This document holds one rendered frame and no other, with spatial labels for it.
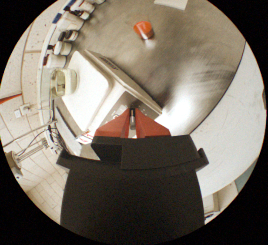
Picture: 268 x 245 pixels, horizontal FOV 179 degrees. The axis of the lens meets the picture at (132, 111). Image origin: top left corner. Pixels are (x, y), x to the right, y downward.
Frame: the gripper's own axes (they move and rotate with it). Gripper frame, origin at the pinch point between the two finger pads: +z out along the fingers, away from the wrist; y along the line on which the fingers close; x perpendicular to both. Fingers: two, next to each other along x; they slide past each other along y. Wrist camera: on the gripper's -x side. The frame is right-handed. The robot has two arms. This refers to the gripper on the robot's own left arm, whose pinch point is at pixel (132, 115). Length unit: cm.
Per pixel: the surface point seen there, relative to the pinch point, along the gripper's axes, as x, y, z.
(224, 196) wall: 171, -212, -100
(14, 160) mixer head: 12, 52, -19
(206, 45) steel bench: -13.3, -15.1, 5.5
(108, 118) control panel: 1.7, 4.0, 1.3
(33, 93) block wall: -1, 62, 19
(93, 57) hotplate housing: -8.3, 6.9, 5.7
